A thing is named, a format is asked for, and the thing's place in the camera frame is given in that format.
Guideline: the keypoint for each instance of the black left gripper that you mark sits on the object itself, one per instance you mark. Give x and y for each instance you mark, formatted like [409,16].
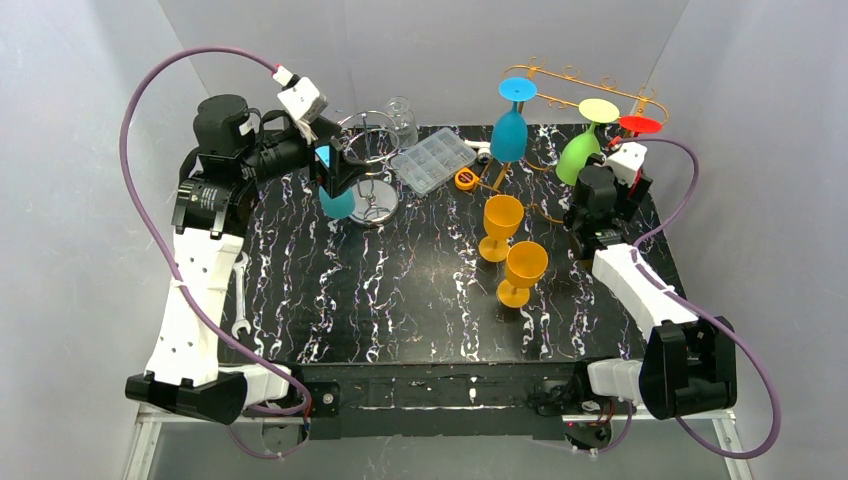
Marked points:
[318,165]

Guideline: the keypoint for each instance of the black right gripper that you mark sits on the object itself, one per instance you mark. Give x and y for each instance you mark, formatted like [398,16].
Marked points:
[592,226]

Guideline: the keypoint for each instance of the blue plastic goblet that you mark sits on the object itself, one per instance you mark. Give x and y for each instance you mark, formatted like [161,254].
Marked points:
[338,207]
[510,133]

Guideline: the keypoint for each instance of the chrome spiral glass rack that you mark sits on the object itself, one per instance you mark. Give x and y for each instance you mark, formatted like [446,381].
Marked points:
[376,200]

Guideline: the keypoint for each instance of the clear glass wine glass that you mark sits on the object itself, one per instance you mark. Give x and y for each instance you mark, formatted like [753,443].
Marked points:
[406,129]

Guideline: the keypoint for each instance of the red plastic goblet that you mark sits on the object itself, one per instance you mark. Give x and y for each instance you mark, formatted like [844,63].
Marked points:
[638,125]

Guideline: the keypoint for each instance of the green plastic goblet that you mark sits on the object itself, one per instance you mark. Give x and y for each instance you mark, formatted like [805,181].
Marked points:
[576,152]

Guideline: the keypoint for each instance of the blue plastic goblet back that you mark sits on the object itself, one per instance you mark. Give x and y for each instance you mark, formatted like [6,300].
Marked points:
[510,133]

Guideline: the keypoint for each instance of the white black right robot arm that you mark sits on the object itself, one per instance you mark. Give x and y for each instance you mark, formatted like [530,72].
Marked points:
[689,365]

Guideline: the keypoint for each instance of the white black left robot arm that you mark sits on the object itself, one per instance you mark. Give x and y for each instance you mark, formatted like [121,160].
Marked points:
[237,148]

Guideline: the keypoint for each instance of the clear plastic parts box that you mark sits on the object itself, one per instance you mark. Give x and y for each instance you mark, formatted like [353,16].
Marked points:
[432,161]

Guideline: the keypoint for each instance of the orange plastic goblet far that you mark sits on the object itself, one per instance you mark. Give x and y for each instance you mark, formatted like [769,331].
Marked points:
[502,215]

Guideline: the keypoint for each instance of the orange plastic goblet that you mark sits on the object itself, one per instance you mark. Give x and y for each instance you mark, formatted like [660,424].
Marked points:
[525,264]
[502,215]

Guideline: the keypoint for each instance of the orange plastic goblet near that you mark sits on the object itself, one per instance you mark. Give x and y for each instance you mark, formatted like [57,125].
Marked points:
[525,264]

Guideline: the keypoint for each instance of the white small tool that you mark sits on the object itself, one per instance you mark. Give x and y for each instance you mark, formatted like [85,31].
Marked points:
[482,149]

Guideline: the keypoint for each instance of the yellow tape measure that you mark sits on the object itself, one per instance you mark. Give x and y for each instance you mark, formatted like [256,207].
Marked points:
[466,180]

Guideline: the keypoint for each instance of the silver open-end wrench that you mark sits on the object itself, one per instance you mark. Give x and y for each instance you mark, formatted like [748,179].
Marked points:
[241,324]

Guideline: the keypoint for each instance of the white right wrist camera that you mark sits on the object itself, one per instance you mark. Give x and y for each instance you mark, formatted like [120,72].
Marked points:
[626,162]

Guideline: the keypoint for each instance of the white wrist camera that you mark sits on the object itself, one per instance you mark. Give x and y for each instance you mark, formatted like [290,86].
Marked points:
[626,162]
[301,101]

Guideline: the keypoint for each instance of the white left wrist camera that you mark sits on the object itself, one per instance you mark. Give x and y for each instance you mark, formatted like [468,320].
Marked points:
[301,101]

